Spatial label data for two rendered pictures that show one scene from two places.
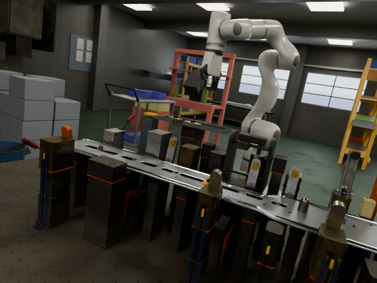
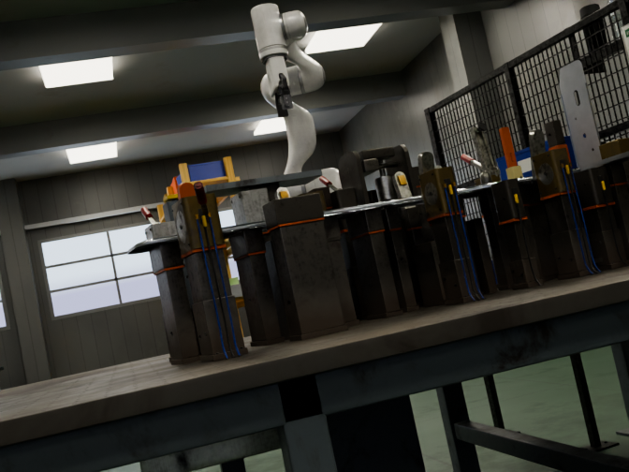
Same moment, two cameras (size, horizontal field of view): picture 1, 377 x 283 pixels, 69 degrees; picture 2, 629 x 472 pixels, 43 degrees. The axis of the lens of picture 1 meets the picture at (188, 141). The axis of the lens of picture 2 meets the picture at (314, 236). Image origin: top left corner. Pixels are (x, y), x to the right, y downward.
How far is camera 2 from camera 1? 1.77 m
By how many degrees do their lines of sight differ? 48
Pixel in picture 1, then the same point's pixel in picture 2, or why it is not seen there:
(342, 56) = (100, 187)
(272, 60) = (292, 81)
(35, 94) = not seen: outside the picture
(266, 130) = (332, 176)
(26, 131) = not seen: outside the picture
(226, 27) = (295, 19)
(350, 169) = (482, 146)
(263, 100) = (304, 140)
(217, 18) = (270, 11)
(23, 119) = not seen: outside the picture
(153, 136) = (255, 196)
